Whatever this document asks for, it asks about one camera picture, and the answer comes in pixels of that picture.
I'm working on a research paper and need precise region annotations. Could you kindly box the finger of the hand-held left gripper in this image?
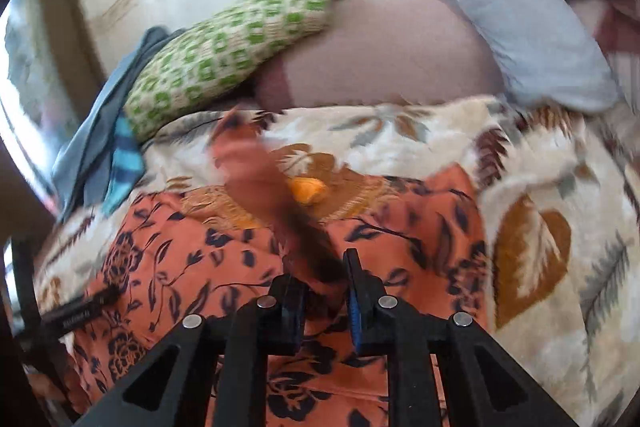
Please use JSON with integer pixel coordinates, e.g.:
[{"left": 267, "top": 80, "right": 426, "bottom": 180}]
[{"left": 85, "top": 284, "right": 123, "bottom": 314}]

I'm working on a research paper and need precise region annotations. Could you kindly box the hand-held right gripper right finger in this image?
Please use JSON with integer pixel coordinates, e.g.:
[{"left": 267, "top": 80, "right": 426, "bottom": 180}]
[{"left": 342, "top": 249, "right": 576, "bottom": 427}]

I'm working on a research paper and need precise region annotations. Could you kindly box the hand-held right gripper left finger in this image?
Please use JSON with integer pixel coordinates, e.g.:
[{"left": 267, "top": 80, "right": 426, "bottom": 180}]
[{"left": 75, "top": 276, "right": 311, "bottom": 427}]

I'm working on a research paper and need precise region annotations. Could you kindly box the orange floral garment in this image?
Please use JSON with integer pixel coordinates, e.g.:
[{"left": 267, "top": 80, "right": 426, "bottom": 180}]
[{"left": 65, "top": 164, "right": 493, "bottom": 427}]

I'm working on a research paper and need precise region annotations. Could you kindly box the teal striped cloth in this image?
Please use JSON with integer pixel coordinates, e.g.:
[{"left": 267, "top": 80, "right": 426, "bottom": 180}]
[{"left": 102, "top": 114, "right": 146, "bottom": 215}]

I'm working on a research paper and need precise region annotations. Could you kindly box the grey-blue cloth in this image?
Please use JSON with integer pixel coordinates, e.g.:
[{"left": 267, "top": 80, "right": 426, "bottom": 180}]
[{"left": 50, "top": 27, "right": 173, "bottom": 223}]

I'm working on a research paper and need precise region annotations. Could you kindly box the cream leaf print blanket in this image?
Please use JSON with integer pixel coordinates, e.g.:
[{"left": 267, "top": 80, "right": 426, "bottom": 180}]
[{"left": 35, "top": 94, "right": 640, "bottom": 427}]

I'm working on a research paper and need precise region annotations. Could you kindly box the pink bed sheet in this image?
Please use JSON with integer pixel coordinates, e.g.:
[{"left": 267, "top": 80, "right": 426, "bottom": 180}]
[{"left": 255, "top": 0, "right": 503, "bottom": 110}]

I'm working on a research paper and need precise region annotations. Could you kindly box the green patterned pillow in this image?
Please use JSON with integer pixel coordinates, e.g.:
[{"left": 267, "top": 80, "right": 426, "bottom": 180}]
[{"left": 122, "top": 0, "right": 348, "bottom": 140}]

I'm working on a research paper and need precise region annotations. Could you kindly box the red striped cloth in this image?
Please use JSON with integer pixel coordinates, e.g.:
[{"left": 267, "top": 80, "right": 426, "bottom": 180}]
[{"left": 570, "top": 0, "right": 640, "bottom": 112}]

